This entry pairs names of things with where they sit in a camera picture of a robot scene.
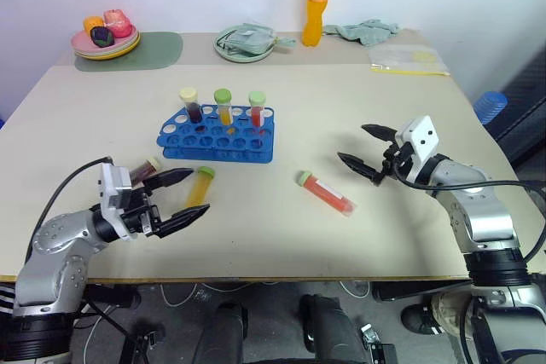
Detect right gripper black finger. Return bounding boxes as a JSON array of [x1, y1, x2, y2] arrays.
[[360, 123, 401, 144], [336, 151, 386, 188]]

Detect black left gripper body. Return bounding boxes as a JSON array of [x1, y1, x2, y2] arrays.
[[121, 186, 166, 240]]

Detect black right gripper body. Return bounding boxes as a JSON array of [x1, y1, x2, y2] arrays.
[[374, 140, 417, 188]]

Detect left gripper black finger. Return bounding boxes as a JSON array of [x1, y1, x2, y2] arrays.
[[152, 204, 212, 239], [142, 167, 195, 191]]

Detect dark liquid tube cream cap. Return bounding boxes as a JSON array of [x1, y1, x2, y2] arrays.
[[178, 87, 205, 125], [127, 157, 161, 187]]

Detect yellow liquid tube green cap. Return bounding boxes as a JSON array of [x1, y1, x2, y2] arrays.
[[183, 165, 217, 210], [213, 88, 236, 135]]

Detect red liquid tube green cap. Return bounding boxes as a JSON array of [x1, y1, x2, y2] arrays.
[[296, 170, 357, 217], [248, 90, 267, 130]]

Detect blue test tube rack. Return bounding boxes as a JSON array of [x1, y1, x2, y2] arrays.
[[156, 103, 276, 165]]

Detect clear zip plastic bag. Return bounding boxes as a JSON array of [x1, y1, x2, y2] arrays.
[[369, 43, 451, 78]]

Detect black block under table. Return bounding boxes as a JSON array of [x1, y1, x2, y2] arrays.
[[83, 284, 142, 310]]

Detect crumpled green towel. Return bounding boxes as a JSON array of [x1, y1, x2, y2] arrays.
[[322, 18, 403, 48]]

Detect blue ribbed plastic object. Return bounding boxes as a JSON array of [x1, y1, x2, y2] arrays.
[[473, 90, 509, 126]]

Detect dark rounded shape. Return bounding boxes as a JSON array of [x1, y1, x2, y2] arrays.
[[298, 293, 364, 364], [201, 299, 251, 364]]

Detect black stand legs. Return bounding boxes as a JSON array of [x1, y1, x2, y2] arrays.
[[87, 302, 168, 364]]

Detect green placemat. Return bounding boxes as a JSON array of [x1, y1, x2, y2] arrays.
[[74, 31, 184, 73]]

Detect orange soda plastic bottle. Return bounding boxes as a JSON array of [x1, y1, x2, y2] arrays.
[[302, 0, 334, 48]]

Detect yellow plate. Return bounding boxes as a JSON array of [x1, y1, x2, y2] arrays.
[[75, 35, 142, 61]]

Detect pale green plate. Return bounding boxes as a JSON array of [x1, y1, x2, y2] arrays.
[[213, 25, 278, 65]]

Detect green plate under pink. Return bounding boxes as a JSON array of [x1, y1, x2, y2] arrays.
[[73, 31, 141, 59]]

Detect black carbon pattern case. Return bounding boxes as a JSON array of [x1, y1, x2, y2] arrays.
[[481, 51, 546, 170]]

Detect black white striped cloth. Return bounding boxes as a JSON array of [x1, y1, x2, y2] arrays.
[[0, 280, 18, 310]]

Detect dark purple toy fruit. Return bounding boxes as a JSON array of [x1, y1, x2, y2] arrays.
[[89, 26, 117, 48]]

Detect black and beige shoe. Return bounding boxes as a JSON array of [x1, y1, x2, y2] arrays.
[[400, 294, 473, 338]]

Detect pink toy fruit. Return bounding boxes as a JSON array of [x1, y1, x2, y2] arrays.
[[103, 9, 132, 39]]

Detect orange toy fruit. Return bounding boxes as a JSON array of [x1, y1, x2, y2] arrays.
[[82, 16, 106, 35]]

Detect black box with caster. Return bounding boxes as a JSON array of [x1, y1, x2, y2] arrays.
[[360, 323, 400, 364]]

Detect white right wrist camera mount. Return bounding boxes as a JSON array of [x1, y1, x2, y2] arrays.
[[394, 115, 441, 186]]

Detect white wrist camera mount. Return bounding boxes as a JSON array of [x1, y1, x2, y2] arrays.
[[394, 115, 441, 186], [98, 162, 138, 242]]

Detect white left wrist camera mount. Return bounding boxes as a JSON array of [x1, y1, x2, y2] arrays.
[[98, 162, 138, 242]]

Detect white looped cable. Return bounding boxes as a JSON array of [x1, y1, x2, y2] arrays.
[[159, 281, 198, 309]]

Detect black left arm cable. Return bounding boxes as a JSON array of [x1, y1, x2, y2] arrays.
[[24, 156, 113, 265]]

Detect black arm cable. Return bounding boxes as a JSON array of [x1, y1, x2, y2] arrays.
[[24, 156, 113, 265], [392, 153, 546, 267]]

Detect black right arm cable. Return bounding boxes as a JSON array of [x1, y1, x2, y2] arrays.
[[392, 153, 546, 267]]

